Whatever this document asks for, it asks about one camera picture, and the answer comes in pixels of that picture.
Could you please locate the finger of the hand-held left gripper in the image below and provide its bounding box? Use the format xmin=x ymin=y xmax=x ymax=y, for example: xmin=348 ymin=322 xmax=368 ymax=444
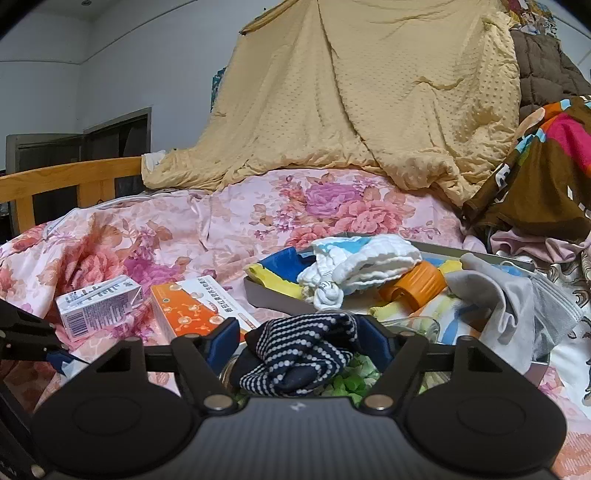
xmin=0 ymin=330 xmax=89 ymax=377
xmin=0 ymin=299 xmax=58 ymax=343

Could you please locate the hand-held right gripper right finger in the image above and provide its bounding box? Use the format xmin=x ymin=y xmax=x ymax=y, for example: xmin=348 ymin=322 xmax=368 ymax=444
xmin=358 ymin=316 xmax=499 ymax=411

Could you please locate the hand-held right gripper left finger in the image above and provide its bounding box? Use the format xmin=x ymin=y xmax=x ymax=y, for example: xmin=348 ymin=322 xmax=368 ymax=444
xmin=99 ymin=318 xmax=243 ymax=411

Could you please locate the grey cardboard box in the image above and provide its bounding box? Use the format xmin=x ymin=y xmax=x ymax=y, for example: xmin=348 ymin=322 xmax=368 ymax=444
xmin=244 ymin=233 xmax=550 ymax=374

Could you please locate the orange ribbed cap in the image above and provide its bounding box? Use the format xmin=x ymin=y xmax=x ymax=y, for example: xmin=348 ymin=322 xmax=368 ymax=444
xmin=381 ymin=261 xmax=448 ymax=311

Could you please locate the black white striped sock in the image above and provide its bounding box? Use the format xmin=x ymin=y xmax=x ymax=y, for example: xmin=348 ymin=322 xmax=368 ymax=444
xmin=228 ymin=313 xmax=361 ymax=398

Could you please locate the white cloth with blue print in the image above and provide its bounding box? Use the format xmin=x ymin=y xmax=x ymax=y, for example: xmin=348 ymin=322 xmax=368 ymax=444
xmin=297 ymin=234 xmax=423 ymax=311

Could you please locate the pastel striped sock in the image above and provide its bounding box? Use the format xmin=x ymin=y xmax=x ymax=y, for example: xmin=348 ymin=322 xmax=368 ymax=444
xmin=369 ymin=291 xmax=485 ymax=344

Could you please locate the grey cloth pouch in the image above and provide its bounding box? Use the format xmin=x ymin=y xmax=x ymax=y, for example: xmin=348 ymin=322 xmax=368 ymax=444
xmin=445 ymin=253 xmax=539 ymax=374

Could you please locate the grey face mask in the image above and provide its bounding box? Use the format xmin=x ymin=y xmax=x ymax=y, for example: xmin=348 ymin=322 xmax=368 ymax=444
xmin=526 ymin=270 xmax=585 ymax=361

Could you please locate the glass jar of green paper stars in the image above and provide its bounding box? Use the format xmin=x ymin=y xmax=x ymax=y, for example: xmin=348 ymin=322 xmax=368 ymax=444
xmin=219 ymin=316 xmax=441 ymax=400

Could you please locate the cardboard medicine box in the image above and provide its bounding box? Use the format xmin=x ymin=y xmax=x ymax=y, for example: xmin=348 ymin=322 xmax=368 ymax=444
xmin=150 ymin=276 xmax=262 ymax=344

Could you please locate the small white milk carton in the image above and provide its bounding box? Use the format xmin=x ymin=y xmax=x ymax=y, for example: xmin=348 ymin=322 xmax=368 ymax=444
xmin=55 ymin=274 xmax=144 ymax=343

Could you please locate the cartoon print cloth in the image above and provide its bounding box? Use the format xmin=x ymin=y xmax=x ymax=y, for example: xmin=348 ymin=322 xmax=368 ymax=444
xmin=247 ymin=247 xmax=462 ymax=301

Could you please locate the pink floral quilt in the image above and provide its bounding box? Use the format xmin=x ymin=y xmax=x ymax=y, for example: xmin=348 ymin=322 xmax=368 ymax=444
xmin=0 ymin=168 xmax=591 ymax=416

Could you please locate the lilac cloth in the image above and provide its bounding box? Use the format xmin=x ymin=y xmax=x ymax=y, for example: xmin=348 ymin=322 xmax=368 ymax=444
xmin=489 ymin=228 xmax=591 ymax=265

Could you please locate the gold damask bedsheet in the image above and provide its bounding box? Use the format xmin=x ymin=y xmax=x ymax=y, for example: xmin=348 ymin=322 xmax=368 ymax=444
xmin=545 ymin=258 xmax=591 ymax=416

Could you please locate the brown colourful striped garment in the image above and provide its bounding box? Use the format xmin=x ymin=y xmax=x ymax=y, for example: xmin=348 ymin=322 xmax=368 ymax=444
xmin=462 ymin=95 xmax=591 ymax=241

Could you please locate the beige quilt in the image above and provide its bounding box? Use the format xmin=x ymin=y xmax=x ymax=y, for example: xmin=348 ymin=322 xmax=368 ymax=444
xmin=141 ymin=0 xmax=522 ymax=206

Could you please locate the brown quilted blanket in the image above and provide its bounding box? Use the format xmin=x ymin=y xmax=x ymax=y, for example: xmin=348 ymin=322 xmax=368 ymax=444
xmin=510 ymin=28 xmax=591 ymax=125

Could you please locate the wooden bed frame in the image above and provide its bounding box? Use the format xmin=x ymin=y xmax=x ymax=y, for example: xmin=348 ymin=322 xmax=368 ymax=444
xmin=0 ymin=157 xmax=144 ymax=241

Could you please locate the teal wall poster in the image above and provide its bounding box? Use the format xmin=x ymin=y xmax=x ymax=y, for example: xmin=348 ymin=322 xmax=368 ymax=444
xmin=211 ymin=67 xmax=228 ymax=112

